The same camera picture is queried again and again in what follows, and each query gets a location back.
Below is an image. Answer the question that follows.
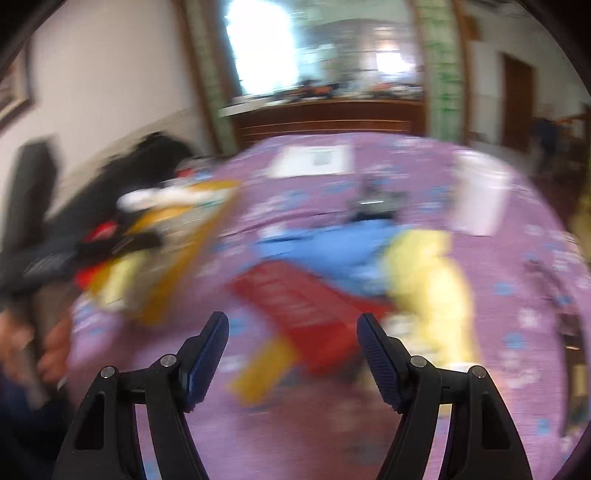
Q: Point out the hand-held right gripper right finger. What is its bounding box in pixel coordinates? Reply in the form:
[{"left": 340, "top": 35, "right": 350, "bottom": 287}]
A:
[{"left": 357, "top": 312, "right": 536, "bottom": 480}]

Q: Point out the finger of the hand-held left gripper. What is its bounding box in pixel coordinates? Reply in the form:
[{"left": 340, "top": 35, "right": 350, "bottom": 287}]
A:
[{"left": 76, "top": 231, "right": 162, "bottom": 266}]

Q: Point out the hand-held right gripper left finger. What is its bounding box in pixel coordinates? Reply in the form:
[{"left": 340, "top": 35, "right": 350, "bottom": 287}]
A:
[{"left": 52, "top": 311, "right": 230, "bottom": 480}]

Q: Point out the knotted pale yellow towel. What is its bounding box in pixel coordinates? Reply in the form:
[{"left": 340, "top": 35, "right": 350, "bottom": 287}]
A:
[{"left": 99, "top": 256, "right": 139, "bottom": 310}]

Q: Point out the white towel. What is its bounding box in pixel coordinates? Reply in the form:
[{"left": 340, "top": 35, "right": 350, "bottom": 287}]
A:
[{"left": 117, "top": 187, "right": 204, "bottom": 213}]

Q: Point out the golden cardboard box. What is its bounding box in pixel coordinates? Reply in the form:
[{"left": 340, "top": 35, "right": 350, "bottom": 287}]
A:
[{"left": 92, "top": 180, "right": 241, "bottom": 324}]

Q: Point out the pale yellow washcloth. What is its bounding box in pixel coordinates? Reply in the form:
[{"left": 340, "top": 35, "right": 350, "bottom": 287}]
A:
[{"left": 383, "top": 228, "right": 476, "bottom": 370}]

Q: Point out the red foil package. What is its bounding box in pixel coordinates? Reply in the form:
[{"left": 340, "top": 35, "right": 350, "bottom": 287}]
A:
[{"left": 228, "top": 261, "right": 398, "bottom": 377}]

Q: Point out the blue towel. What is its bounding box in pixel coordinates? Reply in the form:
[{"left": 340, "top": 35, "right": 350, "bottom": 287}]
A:
[{"left": 254, "top": 219, "right": 402, "bottom": 296}]

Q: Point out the person's left forearm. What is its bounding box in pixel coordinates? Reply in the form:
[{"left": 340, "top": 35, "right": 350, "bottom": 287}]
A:
[{"left": 0, "top": 369, "right": 79, "bottom": 480}]

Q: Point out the person's left hand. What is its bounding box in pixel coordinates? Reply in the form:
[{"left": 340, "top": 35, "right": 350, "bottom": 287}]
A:
[{"left": 0, "top": 314, "right": 72, "bottom": 398}]

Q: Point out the red plastic bag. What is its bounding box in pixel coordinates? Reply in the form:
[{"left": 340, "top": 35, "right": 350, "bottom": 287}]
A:
[{"left": 74, "top": 222, "right": 121, "bottom": 291}]

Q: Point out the golden box lid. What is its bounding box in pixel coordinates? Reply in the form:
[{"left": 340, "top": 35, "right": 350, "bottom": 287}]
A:
[{"left": 228, "top": 337, "right": 301, "bottom": 407}]

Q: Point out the black sofa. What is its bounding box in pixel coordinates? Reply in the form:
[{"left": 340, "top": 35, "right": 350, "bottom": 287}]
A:
[{"left": 46, "top": 131, "right": 199, "bottom": 241}]

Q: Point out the purple floral tablecloth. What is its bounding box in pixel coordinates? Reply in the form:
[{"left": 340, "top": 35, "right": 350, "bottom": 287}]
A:
[{"left": 65, "top": 131, "right": 583, "bottom": 480}]

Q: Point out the small black device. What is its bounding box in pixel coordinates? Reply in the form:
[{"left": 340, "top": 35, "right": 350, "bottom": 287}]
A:
[{"left": 346, "top": 178, "right": 407, "bottom": 222}]

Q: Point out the white notepad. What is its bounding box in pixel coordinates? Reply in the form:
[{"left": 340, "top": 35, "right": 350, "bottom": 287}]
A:
[{"left": 270, "top": 144, "right": 354, "bottom": 178}]

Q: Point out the white plastic jar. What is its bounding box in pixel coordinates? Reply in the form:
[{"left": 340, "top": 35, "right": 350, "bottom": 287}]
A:
[{"left": 450, "top": 150, "right": 513, "bottom": 236}]

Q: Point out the glass pane with bamboo border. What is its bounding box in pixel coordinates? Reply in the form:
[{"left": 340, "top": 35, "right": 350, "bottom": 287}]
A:
[{"left": 185, "top": 0, "right": 467, "bottom": 139}]

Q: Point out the dark blue jacket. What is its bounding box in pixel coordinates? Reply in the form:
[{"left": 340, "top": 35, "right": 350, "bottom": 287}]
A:
[{"left": 531, "top": 117, "right": 561, "bottom": 155}]

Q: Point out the wooden door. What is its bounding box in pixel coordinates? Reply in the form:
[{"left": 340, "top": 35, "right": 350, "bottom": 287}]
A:
[{"left": 501, "top": 53, "right": 541, "bottom": 153}]

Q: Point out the framed wall picture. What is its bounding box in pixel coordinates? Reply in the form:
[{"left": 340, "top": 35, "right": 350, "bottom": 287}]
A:
[{"left": 0, "top": 51, "right": 35, "bottom": 125}]

